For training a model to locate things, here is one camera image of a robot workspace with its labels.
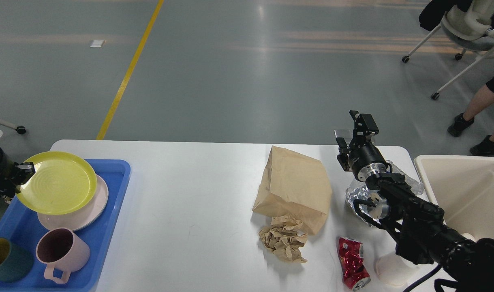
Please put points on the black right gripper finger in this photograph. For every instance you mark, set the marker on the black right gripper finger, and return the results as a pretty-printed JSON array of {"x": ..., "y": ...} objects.
[
  {"x": 343, "y": 156},
  {"x": 365, "y": 128}
]

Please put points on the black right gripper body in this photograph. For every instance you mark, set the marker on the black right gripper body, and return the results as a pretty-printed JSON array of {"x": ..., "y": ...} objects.
[{"x": 364, "y": 161}]

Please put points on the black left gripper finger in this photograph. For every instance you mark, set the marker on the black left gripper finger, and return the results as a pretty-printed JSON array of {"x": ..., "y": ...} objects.
[
  {"x": 8, "y": 193},
  {"x": 21, "y": 173}
]

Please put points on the yellow round plate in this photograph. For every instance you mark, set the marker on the yellow round plate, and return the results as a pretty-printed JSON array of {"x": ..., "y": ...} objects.
[{"x": 62, "y": 183}]

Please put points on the pink mug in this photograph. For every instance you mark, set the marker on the pink mug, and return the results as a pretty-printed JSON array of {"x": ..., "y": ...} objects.
[{"x": 63, "y": 253}]

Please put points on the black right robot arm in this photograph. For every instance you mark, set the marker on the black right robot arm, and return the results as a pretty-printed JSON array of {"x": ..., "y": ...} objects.
[{"x": 416, "y": 225}]

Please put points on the blue plastic tray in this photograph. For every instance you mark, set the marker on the blue plastic tray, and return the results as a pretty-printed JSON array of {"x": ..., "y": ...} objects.
[{"x": 20, "y": 225}]

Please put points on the crumpled aluminium foil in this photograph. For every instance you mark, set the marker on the crumpled aluminium foil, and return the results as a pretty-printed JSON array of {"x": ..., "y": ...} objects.
[{"x": 359, "y": 191}]

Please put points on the white chair leg with caster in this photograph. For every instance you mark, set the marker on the white chair leg with caster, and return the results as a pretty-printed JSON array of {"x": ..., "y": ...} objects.
[{"x": 20, "y": 129}]

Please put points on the brown paper bag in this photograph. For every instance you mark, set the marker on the brown paper bag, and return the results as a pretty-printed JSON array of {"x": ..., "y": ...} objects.
[{"x": 295, "y": 185}]

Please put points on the teal and yellow cup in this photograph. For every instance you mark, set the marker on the teal and yellow cup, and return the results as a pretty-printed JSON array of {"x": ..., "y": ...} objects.
[{"x": 15, "y": 261}]

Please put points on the crushed red can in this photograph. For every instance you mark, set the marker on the crushed red can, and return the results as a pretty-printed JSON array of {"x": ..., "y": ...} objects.
[{"x": 354, "y": 273}]

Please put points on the crumpled brown paper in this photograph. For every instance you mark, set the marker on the crumpled brown paper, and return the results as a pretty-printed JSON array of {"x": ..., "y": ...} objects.
[{"x": 284, "y": 238}]

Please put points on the beige plastic bin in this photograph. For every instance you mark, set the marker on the beige plastic bin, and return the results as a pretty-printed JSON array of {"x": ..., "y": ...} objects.
[{"x": 463, "y": 186}]

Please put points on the white paper cup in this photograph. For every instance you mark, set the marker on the white paper cup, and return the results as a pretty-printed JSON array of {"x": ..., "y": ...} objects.
[{"x": 392, "y": 273}]

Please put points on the person in black shorts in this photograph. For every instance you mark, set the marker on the person in black shorts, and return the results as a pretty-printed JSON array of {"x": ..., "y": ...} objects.
[{"x": 482, "y": 99}]

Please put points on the white office chair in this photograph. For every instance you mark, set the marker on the white office chair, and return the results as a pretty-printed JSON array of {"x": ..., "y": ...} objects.
[{"x": 467, "y": 23}]

